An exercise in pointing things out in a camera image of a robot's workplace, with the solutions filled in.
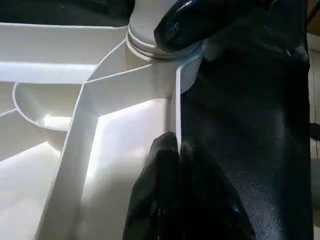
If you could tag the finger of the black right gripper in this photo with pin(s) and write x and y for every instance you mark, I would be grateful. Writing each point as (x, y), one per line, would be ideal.
(200, 20)

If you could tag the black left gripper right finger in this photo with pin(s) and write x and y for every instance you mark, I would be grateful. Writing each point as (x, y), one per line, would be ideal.
(215, 210)

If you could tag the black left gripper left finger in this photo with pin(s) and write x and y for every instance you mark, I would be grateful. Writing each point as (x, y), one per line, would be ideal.
(157, 200)

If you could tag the white plastic table leg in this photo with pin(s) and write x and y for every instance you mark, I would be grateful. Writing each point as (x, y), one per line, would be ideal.
(145, 30)

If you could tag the white plastic table top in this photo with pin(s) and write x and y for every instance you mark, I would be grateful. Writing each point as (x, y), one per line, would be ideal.
(50, 65)

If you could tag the black work mat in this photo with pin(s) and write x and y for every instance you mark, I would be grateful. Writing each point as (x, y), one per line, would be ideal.
(250, 100)

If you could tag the black robot foot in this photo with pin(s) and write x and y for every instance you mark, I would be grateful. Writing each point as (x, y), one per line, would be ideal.
(315, 131)

